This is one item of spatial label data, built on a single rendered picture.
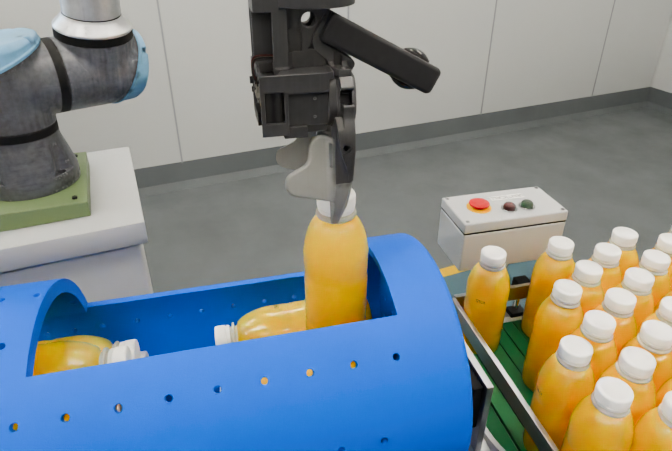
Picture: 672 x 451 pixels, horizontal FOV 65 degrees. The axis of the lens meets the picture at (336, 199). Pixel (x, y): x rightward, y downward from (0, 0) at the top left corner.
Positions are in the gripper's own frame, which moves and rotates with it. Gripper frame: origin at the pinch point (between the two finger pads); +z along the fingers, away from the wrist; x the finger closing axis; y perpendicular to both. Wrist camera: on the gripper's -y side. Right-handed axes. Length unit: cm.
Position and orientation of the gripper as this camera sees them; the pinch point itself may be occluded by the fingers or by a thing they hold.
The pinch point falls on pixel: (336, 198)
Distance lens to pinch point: 53.0
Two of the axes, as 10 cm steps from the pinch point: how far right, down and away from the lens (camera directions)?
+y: -9.7, 1.1, -2.1
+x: 2.3, 4.7, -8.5
